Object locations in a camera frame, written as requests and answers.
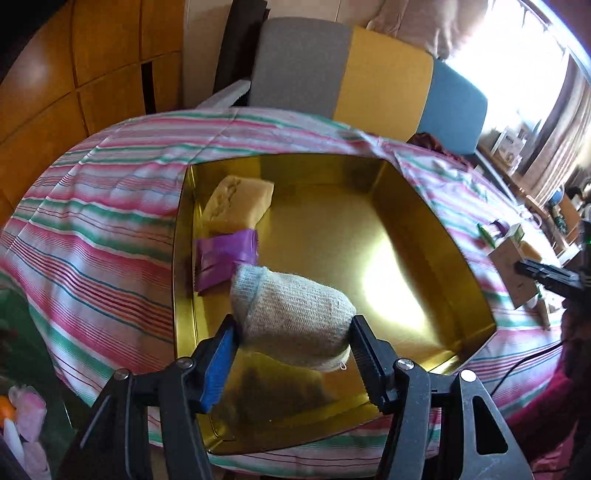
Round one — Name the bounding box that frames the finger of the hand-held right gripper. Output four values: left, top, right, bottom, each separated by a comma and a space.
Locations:
515, 258, 585, 303

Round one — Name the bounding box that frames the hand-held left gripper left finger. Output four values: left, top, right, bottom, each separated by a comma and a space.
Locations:
58, 314, 241, 480

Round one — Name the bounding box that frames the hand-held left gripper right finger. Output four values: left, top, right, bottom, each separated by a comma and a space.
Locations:
348, 315, 539, 480

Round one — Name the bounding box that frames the beige knit sock roll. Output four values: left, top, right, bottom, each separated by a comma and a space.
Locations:
229, 264, 357, 372

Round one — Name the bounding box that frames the gold metal tin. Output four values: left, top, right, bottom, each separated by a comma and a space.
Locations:
172, 154, 498, 455

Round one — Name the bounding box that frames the yellow cloth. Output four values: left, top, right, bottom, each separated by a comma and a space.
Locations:
203, 174, 275, 232

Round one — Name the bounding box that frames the tan block at right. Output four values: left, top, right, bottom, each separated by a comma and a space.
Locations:
519, 241, 546, 264

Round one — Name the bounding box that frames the small cardboard box green print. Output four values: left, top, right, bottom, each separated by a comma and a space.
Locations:
488, 224, 541, 310

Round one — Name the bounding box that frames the person's red garment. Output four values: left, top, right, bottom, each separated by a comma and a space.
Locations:
508, 300, 591, 472

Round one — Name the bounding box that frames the white carton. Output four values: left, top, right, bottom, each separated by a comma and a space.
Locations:
492, 129, 525, 164

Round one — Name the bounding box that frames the brown window curtain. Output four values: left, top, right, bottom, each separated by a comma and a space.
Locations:
522, 60, 591, 204

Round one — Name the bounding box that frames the dark red cloth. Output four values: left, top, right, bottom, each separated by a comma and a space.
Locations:
409, 131, 476, 167

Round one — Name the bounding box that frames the pink plush flower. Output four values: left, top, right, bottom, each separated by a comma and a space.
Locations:
0, 385, 51, 480

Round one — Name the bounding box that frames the striped tablecloth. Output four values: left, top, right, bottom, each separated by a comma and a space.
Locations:
0, 107, 573, 472

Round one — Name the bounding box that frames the grey yellow blue chair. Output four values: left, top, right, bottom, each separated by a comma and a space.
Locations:
196, 17, 513, 195

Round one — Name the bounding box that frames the pale pink curtain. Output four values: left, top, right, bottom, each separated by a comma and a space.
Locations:
369, 0, 462, 61

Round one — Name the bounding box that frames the wooden cabinet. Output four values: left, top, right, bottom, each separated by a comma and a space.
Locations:
0, 0, 185, 232

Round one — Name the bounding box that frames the black cable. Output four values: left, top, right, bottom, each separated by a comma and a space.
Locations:
489, 339, 566, 398

